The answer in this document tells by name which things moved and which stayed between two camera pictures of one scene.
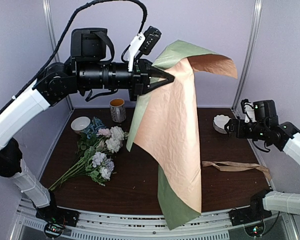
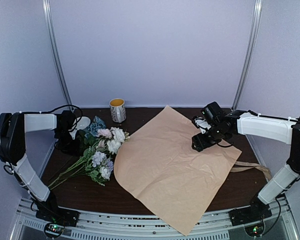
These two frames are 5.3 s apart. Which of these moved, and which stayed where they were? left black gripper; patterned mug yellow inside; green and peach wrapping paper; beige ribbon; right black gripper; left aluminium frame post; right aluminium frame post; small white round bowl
Moved: left black gripper; right black gripper; green and peach wrapping paper
Stayed: left aluminium frame post; beige ribbon; small white round bowl; patterned mug yellow inside; right aluminium frame post
